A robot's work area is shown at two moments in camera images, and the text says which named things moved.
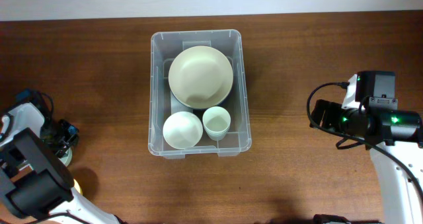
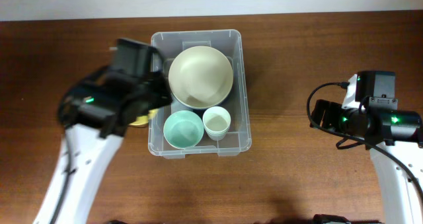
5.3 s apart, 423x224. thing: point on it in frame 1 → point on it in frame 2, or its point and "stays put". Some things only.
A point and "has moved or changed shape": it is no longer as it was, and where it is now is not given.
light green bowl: [66, 159] has moved or changed shape
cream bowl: [200, 92] stays put
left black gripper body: [61, 135] → [153, 94]
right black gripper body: [332, 119] stays put
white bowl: [182, 130] stays put
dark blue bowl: [215, 106] → [199, 111]
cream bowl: [201, 77] stays put
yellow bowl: [77, 186] has moved or changed shape
